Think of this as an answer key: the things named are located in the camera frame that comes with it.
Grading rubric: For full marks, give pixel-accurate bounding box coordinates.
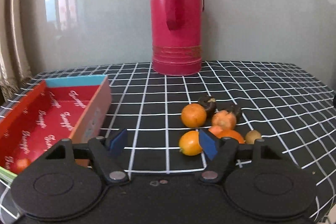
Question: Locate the orange tangerine back left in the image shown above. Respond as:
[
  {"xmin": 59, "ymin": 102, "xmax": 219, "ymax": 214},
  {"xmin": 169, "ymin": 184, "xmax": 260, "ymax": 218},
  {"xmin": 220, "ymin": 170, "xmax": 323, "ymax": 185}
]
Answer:
[{"xmin": 181, "ymin": 103, "xmax": 207, "ymax": 128}]

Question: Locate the red thermos flask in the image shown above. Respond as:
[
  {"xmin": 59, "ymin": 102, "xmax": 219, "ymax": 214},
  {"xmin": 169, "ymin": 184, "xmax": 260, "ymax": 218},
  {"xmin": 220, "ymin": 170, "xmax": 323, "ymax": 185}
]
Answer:
[{"xmin": 150, "ymin": 0, "xmax": 205, "ymax": 76}]

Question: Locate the large orange tangerine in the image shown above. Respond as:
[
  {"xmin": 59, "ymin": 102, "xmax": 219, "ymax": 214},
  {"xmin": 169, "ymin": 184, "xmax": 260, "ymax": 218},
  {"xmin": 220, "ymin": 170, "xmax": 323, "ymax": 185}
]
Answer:
[{"xmin": 217, "ymin": 130, "xmax": 245, "ymax": 144}]

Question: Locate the dark passion fruit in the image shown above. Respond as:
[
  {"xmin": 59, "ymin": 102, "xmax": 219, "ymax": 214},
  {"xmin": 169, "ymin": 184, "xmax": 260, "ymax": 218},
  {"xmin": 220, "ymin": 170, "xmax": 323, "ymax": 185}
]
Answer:
[
  {"xmin": 198, "ymin": 96, "xmax": 217, "ymax": 118},
  {"xmin": 226, "ymin": 104, "xmax": 243, "ymax": 123}
]

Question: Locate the black white checkered tablecloth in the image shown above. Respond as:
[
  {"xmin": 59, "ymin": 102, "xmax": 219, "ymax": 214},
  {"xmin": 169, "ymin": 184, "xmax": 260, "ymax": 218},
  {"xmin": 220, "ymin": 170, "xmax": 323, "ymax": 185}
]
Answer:
[{"xmin": 1, "ymin": 60, "xmax": 335, "ymax": 223}]

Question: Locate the dark passion fruit left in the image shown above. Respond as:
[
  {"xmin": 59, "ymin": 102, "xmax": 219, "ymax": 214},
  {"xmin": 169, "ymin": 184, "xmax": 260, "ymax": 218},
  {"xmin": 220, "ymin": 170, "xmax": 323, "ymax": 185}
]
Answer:
[{"xmin": 198, "ymin": 96, "xmax": 217, "ymax": 118}]

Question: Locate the orange tangerine near box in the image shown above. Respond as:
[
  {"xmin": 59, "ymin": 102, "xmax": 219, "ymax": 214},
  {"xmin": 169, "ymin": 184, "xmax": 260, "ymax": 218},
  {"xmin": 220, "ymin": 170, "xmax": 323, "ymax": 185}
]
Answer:
[{"xmin": 179, "ymin": 131, "xmax": 203, "ymax": 156}]

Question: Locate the small orange tangerine piece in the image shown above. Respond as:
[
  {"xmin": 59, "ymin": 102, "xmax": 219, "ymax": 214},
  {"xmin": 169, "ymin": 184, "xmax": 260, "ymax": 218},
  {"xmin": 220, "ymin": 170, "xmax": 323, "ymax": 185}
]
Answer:
[{"xmin": 209, "ymin": 125, "xmax": 223, "ymax": 138}]

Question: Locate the red cardboard tray box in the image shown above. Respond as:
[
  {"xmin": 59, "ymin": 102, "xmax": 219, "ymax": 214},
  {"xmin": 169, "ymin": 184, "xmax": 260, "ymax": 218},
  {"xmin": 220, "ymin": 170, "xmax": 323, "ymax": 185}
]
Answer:
[{"xmin": 1, "ymin": 75, "xmax": 112, "ymax": 184}]

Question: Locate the beige curtain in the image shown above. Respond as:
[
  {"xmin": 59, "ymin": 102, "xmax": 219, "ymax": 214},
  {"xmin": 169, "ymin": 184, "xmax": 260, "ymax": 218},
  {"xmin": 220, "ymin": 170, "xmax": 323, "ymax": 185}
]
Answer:
[{"xmin": 1, "ymin": 0, "xmax": 32, "ymax": 100}]

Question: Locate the orange tangerine middle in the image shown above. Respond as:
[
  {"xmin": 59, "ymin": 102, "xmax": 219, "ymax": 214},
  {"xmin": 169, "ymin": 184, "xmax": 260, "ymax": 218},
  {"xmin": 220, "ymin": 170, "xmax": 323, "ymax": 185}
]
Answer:
[{"xmin": 211, "ymin": 110, "xmax": 237, "ymax": 130}]

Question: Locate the brown kiwi fruit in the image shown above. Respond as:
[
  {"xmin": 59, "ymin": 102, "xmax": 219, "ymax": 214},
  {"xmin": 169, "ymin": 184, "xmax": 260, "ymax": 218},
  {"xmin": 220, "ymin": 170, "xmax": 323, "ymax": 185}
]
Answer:
[{"xmin": 245, "ymin": 130, "xmax": 262, "ymax": 144}]

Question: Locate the tangerine inside box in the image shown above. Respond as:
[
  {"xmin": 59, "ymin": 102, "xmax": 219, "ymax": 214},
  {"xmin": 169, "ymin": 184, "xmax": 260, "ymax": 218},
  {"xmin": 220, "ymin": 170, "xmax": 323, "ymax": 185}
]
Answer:
[{"xmin": 11, "ymin": 158, "xmax": 31, "ymax": 174}]

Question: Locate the dark passion fruit right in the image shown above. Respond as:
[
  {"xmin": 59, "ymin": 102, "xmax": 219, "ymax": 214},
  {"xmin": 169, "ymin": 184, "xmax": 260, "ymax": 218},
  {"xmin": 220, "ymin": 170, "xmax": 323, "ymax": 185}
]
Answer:
[{"xmin": 226, "ymin": 104, "xmax": 243, "ymax": 123}]

